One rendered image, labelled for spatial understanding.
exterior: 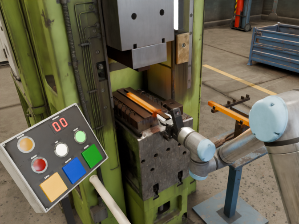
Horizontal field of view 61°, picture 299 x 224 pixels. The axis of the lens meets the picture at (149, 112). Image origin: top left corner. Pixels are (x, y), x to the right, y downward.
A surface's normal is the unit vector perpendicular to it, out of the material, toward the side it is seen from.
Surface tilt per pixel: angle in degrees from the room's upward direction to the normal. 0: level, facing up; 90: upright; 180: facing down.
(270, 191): 0
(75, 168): 60
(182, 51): 90
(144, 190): 90
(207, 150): 87
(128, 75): 90
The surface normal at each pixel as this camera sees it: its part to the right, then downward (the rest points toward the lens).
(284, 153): -0.60, 0.14
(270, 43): -0.84, 0.28
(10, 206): -0.04, -0.88
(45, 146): 0.72, -0.26
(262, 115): -0.93, 0.11
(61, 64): 0.56, 0.37
